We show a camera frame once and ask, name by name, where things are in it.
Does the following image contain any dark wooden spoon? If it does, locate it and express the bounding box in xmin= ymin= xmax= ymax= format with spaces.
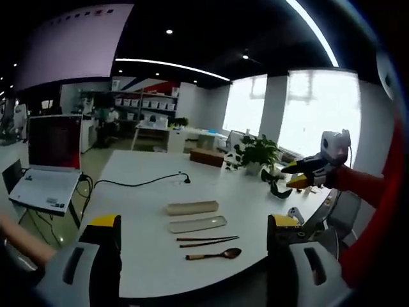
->
xmin=185 ymin=248 xmax=242 ymax=261

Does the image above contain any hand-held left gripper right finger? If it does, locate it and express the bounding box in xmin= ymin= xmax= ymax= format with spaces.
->
xmin=266 ymin=214 xmax=352 ymax=307

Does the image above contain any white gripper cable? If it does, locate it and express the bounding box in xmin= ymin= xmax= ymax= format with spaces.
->
xmin=341 ymin=129 xmax=353 ymax=169

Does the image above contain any brown box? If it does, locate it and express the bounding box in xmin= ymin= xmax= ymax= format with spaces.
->
xmin=189 ymin=148 xmax=225 ymax=168

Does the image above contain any beige cutlery case lid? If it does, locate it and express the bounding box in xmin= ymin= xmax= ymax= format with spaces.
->
xmin=167 ymin=215 xmax=228 ymax=234

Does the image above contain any black office chair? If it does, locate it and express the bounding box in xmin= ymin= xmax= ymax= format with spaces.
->
xmin=1 ymin=159 xmax=26 ymax=194

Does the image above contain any storage shelf with white bins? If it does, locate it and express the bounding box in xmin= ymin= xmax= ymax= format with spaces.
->
xmin=79 ymin=89 xmax=180 ymax=122

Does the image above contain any green potted plant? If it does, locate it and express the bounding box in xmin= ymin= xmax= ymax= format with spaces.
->
xmin=235 ymin=133 xmax=284 ymax=176

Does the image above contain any dark wooden chopstick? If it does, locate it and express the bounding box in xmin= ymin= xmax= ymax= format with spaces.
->
xmin=176 ymin=235 xmax=240 ymax=242
xmin=179 ymin=237 xmax=239 ymax=249

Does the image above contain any black and white cow figurine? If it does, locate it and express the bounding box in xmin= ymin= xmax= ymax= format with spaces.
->
xmin=224 ymin=151 xmax=242 ymax=171

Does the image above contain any black curved headset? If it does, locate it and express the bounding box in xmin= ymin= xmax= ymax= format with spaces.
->
xmin=260 ymin=168 xmax=293 ymax=199

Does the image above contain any beige cutlery case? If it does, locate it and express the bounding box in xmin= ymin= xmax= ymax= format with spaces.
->
xmin=166 ymin=200 xmax=220 ymax=216

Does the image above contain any white laptop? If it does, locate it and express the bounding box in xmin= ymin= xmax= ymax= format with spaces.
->
xmin=8 ymin=114 xmax=83 ymax=217

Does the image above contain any black cable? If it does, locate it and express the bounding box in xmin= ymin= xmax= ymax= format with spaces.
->
xmin=76 ymin=172 xmax=191 ymax=221

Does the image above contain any white game controller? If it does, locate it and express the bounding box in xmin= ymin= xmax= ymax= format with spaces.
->
xmin=287 ymin=207 xmax=306 ymax=224

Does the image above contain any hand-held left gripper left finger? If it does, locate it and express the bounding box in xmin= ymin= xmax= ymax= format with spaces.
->
xmin=36 ymin=214 xmax=123 ymax=307

